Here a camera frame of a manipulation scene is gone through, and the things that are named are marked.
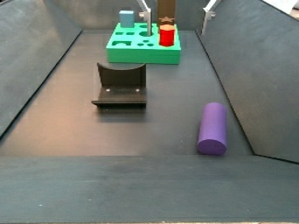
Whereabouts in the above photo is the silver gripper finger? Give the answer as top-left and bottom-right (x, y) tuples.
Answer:
(136, 0), (152, 36)
(200, 0), (221, 34)

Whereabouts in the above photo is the purple cylinder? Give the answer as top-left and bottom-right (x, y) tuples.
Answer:
(197, 102), (227, 156)

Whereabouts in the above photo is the light blue cube block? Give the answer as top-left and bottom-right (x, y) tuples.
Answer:
(119, 10), (135, 28)

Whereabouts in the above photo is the brown star peg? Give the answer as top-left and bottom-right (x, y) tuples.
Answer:
(160, 17), (173, 25)

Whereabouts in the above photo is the brown tall block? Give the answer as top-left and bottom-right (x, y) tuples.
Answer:
(156, 0), (175, 25)

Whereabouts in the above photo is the red hexagonal prism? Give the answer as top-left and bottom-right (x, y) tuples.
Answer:
(159, 24), (175, 46)

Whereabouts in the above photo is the green shape sorter base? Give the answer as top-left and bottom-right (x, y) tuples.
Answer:
(107, 23), (181, 64)

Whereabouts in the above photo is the black curved cradle stand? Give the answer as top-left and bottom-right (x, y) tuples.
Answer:
(90, 63), (147, 107)

